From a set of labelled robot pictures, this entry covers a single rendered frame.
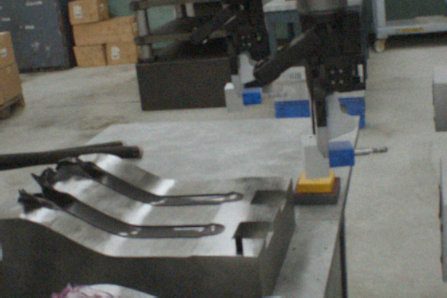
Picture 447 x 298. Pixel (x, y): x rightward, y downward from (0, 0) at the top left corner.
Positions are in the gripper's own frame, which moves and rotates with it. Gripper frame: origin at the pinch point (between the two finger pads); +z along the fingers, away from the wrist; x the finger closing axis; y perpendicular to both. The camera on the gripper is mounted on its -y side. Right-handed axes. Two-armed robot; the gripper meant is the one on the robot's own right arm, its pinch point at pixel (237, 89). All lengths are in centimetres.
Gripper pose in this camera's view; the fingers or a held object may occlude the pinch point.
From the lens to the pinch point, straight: 134.0
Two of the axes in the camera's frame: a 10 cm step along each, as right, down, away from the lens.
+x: 1.1, -3.0, 9.5
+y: 9.9, -0.7, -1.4
